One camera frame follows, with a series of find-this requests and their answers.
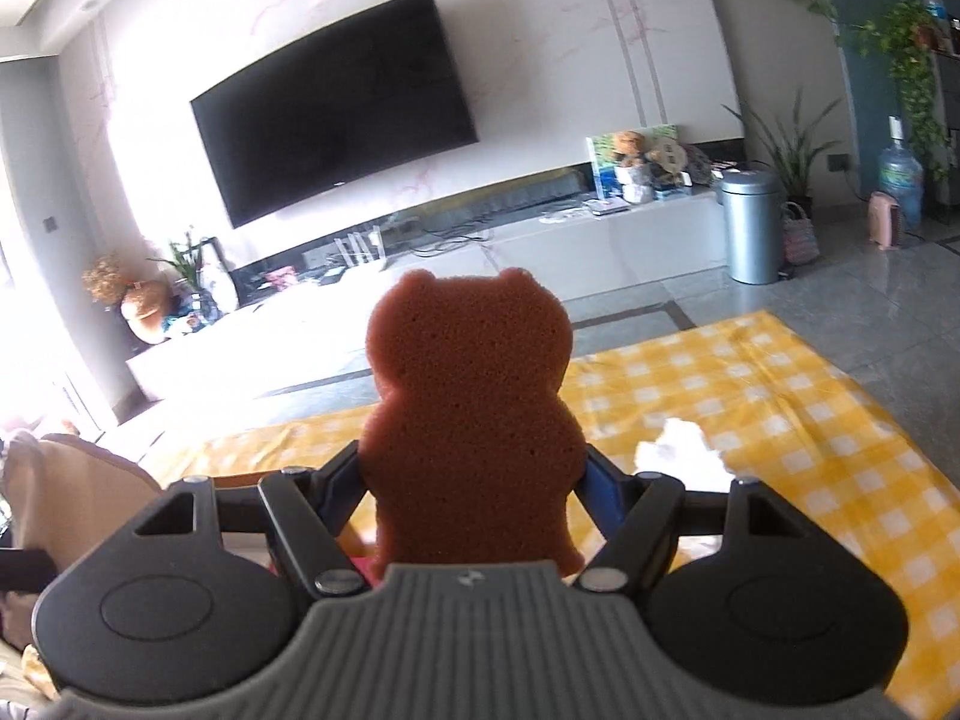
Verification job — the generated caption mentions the potted long-leaf plant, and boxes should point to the potted long-leaf plant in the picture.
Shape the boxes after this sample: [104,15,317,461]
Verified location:
[724,86,848,218]

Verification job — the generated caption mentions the white plastic bag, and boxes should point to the white plastic bag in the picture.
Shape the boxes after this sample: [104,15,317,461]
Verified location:
[634,418,734,497]

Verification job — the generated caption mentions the brown teddy bear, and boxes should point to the brown teddy bear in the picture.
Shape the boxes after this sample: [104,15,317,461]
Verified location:
[611,131,650,170]

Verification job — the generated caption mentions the white vase with plant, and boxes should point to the white vase with plant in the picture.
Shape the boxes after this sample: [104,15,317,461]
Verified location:
[154,229,241,323]

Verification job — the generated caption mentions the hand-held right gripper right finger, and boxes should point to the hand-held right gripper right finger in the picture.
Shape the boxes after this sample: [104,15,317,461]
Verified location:
[570,441,807,593]

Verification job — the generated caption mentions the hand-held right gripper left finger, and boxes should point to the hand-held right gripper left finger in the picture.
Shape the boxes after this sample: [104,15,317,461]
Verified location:
[135,439,372,597]

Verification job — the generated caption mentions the blue water bottle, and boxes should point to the blue water bottle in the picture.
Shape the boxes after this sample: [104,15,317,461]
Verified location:
[877,116,925,233]

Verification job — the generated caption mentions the beige cloth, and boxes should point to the beige cloth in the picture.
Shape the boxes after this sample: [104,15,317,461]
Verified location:
[0,429,162,601]

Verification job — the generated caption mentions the black cables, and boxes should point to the black cables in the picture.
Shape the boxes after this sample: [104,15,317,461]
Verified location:
[405,214,496,252]

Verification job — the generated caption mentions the silver trash can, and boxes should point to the silver trash can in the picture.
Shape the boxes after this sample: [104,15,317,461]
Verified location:
[720,169,785,286]

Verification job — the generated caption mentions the yellow checkered blanket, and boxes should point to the yellow checkered blanket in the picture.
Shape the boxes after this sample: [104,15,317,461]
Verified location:
[135,309,960,720]

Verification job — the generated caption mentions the round brown ornament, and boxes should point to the round brown ornament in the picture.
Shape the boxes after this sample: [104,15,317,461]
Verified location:
[120,279,172,346]

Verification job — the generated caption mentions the dried flower bunch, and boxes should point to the dried flower bunch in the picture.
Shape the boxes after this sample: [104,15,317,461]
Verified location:
[81,253,136,308]

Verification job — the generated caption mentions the white TV cabinet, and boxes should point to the white TV cabinet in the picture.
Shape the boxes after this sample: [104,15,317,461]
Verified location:
[124,184,727,402]

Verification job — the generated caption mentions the white router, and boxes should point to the white router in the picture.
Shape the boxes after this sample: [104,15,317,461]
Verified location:
[330,234,387,275]

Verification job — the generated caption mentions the trailing green vine plant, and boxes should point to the trailing green vine plant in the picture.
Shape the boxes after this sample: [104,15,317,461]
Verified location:
[851,0,953,185]

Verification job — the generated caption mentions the woven basket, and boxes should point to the woven basket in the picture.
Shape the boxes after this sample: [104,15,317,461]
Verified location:
[780,201,820,267]

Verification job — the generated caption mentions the pink space heater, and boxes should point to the pink space heater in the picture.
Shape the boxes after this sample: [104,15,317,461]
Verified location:
[868,192,905,250]

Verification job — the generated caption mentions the black television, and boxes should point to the black television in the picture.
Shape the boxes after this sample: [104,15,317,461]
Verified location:
[189,0,481,230]

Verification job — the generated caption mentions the brown bear-shaped sponge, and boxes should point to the brown bear-shaped sponge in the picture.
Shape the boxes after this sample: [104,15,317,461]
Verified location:
[358,267,587,587]

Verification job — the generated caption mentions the green picture board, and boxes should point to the green picture board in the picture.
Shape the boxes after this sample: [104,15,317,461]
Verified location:
[585,124,680,200]

